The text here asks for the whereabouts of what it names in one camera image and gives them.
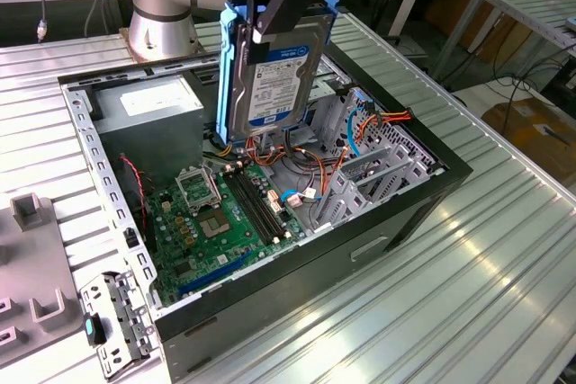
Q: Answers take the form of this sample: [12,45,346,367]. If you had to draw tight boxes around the hard disk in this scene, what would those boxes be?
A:
[215,0,339,142]

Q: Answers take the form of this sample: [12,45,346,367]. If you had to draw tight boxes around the blue data wire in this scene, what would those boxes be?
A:
[345,89,375,158]
[277,189,326,206]

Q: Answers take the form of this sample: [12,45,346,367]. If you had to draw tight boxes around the red orange yellow power wire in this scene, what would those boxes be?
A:
[354,107,414,142]

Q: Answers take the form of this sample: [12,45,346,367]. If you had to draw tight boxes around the metal disk bay cage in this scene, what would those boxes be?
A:
[309,85,447,233]

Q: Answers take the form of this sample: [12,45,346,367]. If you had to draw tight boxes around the grey optical drive cage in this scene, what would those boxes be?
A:
[245,53,353,155]

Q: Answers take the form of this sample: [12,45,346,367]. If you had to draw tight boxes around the grey power supply unit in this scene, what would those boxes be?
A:
[92,73,206,183]

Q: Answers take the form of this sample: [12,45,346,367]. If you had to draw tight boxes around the RAM slot white clips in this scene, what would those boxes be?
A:
[224,166,280,244]
[237,164,292,239]

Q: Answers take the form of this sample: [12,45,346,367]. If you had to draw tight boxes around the metal socket cover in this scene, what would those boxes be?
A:
[173,165,223,217]

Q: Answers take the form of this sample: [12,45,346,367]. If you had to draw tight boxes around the CPU socket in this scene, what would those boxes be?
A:
[193,207,231,242]

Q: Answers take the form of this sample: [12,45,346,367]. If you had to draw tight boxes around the metal slat side table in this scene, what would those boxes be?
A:
[430,0,576,84]

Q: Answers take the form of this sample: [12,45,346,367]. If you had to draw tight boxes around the green motherboard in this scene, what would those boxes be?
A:
[144,162,308,309]

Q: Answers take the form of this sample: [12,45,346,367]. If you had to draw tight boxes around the black case fan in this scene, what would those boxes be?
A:
[117,156,158,255]

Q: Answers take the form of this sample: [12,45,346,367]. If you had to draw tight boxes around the brown cardboard box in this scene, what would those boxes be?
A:
[480,96,576,183]

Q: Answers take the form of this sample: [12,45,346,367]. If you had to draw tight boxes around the blue expansion slot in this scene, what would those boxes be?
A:
[177,250,254,298]

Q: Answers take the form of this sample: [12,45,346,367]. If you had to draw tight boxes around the black open PC case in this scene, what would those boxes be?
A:
[57,34,474,383]

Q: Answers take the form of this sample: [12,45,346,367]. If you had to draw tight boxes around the metal expansion card retainer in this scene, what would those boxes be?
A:
[78,269,159,380]

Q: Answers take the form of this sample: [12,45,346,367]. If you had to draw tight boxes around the grey parts rack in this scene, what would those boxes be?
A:
[0,192,89,370]

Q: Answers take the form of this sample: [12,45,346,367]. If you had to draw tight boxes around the black teal retainer clip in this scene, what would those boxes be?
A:
[83,311,108,348]

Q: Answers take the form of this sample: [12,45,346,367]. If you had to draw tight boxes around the orange black wire bundle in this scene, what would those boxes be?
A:
[245,134,350,199]

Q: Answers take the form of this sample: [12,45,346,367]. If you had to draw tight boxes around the red black twisted wire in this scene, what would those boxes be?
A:
[118,154,149,233]

